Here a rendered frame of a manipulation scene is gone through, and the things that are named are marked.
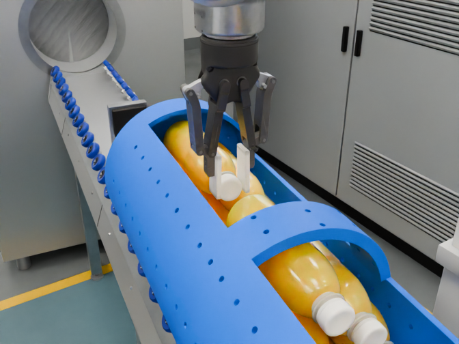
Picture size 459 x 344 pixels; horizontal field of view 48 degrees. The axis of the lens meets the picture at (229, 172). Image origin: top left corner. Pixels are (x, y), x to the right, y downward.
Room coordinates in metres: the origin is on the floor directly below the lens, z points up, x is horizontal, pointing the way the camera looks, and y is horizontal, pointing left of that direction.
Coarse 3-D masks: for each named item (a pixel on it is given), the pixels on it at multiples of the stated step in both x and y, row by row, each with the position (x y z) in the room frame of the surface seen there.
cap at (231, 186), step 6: (228, 174) 0.68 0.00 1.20; (222, 180) 0.67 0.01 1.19; (228, 180) 0.67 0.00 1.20; (234, 180) 0.67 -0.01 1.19; (222, 186) 0.66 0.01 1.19; (228, 186) 0.67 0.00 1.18; (234, 186) 0.67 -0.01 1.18; (240, 186) 0.67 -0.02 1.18; (222, 192) 0.66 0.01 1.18; (228, 192) 0.67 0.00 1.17; (234, 192) 0.67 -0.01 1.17; (222, 198) 0.66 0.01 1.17; (228, 198) 0.66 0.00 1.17; (234, 198) 0.67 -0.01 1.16
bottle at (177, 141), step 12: (168, 132) 0.84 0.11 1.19; (180, 132) 0.82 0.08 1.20; (204, 132) 0.82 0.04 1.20; (168, 144) 0.82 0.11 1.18; (180, 144) 0.79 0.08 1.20; (180, 156) 0.77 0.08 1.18; (192, 156) 0.74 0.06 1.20; (228, 156) 0.73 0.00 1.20; (192, 168) 0.72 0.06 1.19; (228, 168) 0.70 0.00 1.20; (192, 180) 0.72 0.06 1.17; (204, 180) 0.69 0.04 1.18
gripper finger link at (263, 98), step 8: (264, 72) 0.71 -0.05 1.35; (272, 80) 0.68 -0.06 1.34; (272, 88) 0.68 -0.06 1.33; (256, 96) 0.70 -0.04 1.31; (264, 96) 0.68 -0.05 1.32; (256, 104) 0.70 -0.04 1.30; (264, 104) 0.68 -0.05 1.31; (256, 112) 0.69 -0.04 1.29; (264, 112) 0.68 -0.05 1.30; (256, 120) 0.69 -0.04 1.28; (264, 120) 0.68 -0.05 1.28; (256, 128) 0.70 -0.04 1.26; (264, 128) 0.68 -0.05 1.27; (264, 136) 0.68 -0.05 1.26
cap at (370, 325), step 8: (368, 320) 0.44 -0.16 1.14; (376, 320) 0.45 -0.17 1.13; (360, 328) 0.43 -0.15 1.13; (368, 328) 0.43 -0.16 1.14; (376, 328) 0.43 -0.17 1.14; (384, 328) 0.43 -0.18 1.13; (352, 336) 0.44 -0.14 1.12; (360, 336) 0.43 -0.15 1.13; (368, 336) 0.43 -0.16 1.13; (376, 336) 0.43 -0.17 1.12; (384, 336) 0.44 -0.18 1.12
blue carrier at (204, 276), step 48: (144, 144) 0.77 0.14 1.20; (144, 192) 0.67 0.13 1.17; (192, 192) 0.60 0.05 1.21; (288, 192) 0.77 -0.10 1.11; (144, 240) 0.61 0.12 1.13; (192, 240) 0.52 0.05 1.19; (240, 240) 0.49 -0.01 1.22; (288, 240) 0.47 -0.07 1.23; (336, 240) 0.64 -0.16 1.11; (192, 288) 0.47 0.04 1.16; (240, 288) 0.42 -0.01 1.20; (384, 288) 0.54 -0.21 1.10; (192, 336) 0.43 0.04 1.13; (240, 336) 0.38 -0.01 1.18; (288, 336) 0.35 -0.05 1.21; (432, 336) 0.45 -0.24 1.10
